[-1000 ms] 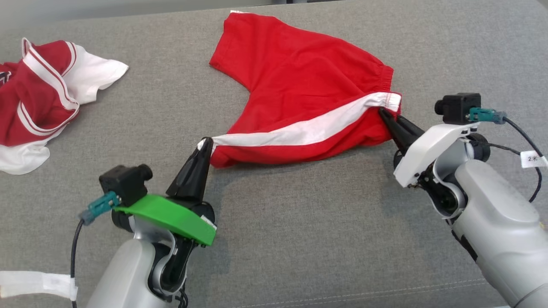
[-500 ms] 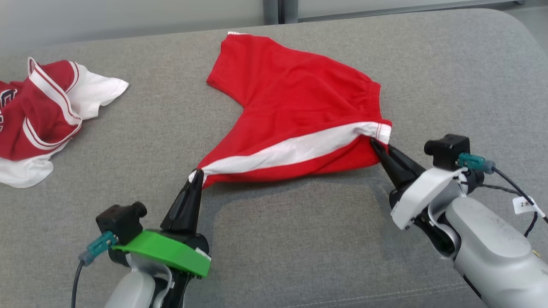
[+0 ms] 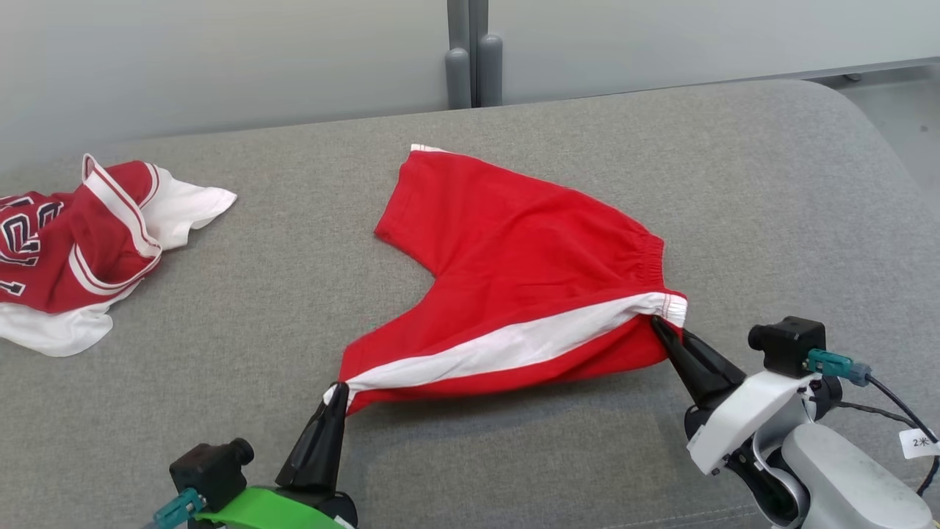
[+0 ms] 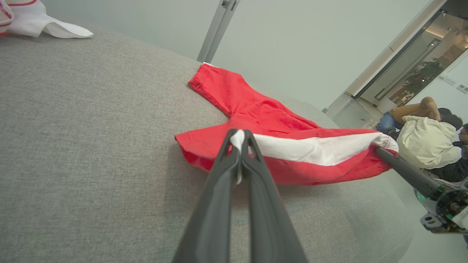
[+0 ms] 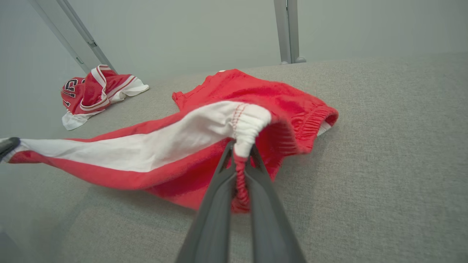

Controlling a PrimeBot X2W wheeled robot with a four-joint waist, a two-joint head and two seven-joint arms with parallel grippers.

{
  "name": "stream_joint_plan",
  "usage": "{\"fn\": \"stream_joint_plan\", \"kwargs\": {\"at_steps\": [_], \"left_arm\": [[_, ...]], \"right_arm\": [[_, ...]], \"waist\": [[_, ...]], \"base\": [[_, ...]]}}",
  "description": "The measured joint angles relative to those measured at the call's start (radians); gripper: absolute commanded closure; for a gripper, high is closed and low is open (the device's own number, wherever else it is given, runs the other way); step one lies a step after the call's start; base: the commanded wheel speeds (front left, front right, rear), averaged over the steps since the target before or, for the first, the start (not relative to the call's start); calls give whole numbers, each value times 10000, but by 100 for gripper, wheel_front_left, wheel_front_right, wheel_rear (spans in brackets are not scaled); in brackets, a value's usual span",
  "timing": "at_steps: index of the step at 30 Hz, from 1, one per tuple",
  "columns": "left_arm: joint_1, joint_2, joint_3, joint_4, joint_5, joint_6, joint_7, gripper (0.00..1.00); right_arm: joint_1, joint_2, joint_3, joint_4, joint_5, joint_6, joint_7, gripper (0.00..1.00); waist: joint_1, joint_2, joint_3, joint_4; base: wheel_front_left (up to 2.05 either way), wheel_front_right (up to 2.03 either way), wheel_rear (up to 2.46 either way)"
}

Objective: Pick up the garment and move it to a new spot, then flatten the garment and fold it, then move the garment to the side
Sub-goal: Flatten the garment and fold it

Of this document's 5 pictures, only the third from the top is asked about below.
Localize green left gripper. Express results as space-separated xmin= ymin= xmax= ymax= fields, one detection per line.
xmin=195 ymin=382 xmax=359 ymax=529

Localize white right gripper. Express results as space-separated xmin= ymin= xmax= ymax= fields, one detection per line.
xmin=650 ymin=315 xmax=816 ymax=475

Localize red shorts white stripe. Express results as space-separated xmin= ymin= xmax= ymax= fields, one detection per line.
xmin=323 ymin=144 xmax=689 ymax=417

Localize red Bulls jersey white sleeves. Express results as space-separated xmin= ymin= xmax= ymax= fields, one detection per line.
xmin=0 ymin=153 xmax=238 ymax=358

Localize white partition panel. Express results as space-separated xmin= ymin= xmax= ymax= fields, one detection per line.
xmin=488 ymin=0 xmax=940 ymax=105
xmin=0 ymin=0 xmax=450 ymax=174

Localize right camera cable teal plug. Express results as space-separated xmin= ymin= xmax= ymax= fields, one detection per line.
xmin=804 ymin=349 xmax=940 ymax=499

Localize camera cable teal plug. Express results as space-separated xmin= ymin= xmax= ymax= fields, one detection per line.
xmin=804 ymin=349 xmax=940 ymax=499
xmin=151 ymin=489 xmax=209 ymax=529

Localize left camera cable teal plug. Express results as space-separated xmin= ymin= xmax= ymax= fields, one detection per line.
xmin=151 ymin=489 xmax=209 ymax=529

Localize white cable tag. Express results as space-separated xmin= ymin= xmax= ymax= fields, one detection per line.
xmin=900 ymin=428 xmax=940 ymax=461

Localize grey partition post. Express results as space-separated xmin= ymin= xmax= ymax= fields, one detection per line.
xmin=444 ymin=0 xmax=474 ymax=110
xmin=469 ymin=0 xmax=505 ymax=108

